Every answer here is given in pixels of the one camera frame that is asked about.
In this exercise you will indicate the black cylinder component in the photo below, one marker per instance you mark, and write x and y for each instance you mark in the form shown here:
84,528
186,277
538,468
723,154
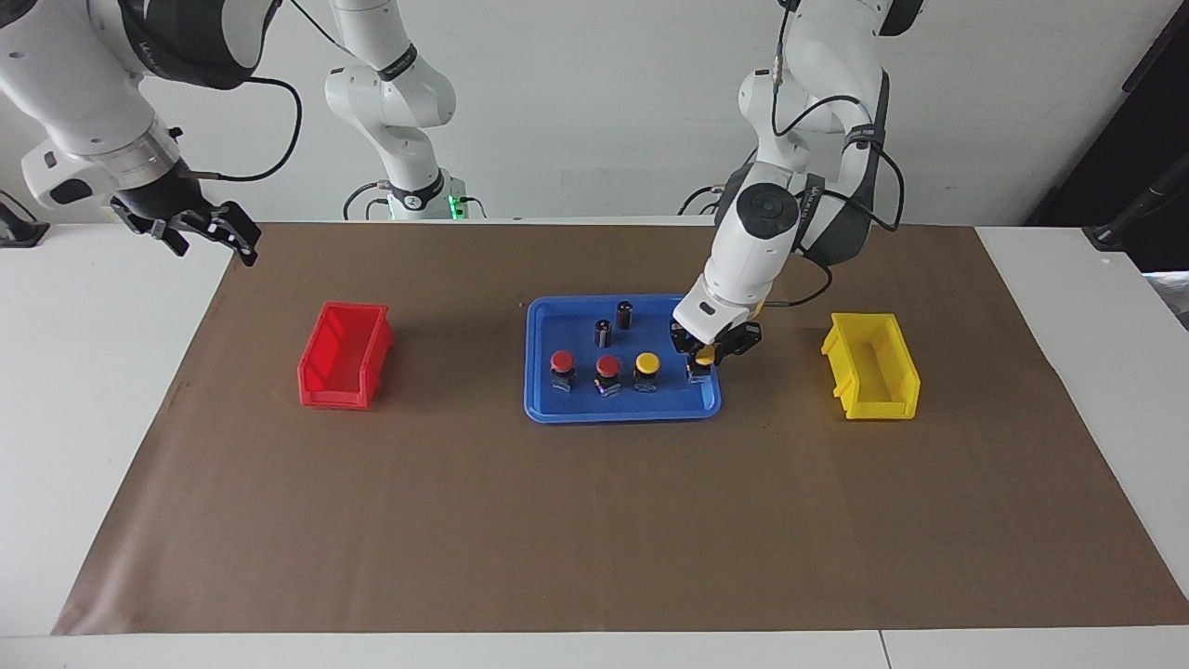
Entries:
603,333
624,314

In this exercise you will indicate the yellow plastic bin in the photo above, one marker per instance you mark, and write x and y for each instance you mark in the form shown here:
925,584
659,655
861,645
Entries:
873,372

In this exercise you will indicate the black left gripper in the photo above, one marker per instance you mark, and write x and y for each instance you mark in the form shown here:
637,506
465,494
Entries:
720,340

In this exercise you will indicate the brown paper table mat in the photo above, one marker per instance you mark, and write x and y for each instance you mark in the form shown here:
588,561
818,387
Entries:
594,520

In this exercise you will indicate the red plastic bin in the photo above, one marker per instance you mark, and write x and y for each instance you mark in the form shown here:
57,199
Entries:
339,358

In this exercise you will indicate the blue plastic tray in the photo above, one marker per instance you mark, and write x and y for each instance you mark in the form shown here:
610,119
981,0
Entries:
557,325

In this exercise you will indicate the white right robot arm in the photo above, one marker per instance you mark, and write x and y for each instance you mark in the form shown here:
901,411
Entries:
74,84

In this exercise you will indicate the black clamp mount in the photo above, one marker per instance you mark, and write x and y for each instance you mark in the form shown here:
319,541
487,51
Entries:
19,232

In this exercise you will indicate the black stand pole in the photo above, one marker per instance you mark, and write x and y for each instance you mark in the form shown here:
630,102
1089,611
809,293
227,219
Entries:
1115,230

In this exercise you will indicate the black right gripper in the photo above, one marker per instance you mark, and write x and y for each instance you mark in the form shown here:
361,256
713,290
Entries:
176,204

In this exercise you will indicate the yellow push button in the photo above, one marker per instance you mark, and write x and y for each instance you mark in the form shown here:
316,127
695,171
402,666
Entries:
706,356
647,363

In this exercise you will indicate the red push button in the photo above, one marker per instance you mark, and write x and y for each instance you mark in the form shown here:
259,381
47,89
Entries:
607,367
562,361

